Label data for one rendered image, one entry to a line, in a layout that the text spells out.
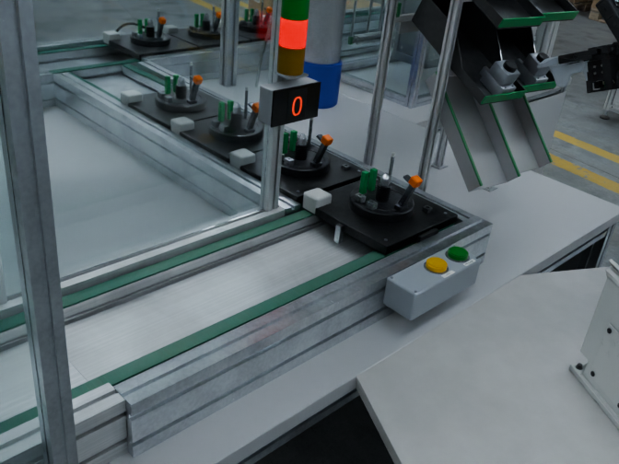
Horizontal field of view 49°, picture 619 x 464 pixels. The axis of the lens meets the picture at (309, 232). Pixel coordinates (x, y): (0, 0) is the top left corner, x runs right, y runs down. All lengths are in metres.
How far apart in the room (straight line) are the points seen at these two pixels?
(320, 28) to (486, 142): 0.83
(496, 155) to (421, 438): 0.80
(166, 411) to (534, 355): 0.68
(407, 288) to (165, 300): 0.43
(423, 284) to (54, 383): 0.69
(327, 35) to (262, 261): 1.12
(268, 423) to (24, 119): 0.62
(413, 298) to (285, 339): 0.25
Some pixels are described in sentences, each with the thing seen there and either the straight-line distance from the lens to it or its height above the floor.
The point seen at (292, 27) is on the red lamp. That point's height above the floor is 1.35.
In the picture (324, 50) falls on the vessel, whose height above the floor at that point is 1.06.
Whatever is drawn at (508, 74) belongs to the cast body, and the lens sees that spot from 1.55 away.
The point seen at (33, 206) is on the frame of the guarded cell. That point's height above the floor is 1.31.
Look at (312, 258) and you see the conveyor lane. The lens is 1.37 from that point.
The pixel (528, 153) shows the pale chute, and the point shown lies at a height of 1.02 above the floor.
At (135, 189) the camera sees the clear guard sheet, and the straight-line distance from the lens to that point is 1.22.
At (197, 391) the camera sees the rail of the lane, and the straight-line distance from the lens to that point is 1.05.
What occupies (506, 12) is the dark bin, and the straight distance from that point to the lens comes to 1.56.
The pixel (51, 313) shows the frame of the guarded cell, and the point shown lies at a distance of 0.78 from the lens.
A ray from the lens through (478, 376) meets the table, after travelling 1.25.
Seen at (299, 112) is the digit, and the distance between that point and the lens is 1.33.
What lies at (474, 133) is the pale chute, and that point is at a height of 1.08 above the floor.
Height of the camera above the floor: 1.63
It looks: 29 degrees down
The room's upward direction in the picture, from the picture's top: 6 degrees clockwise
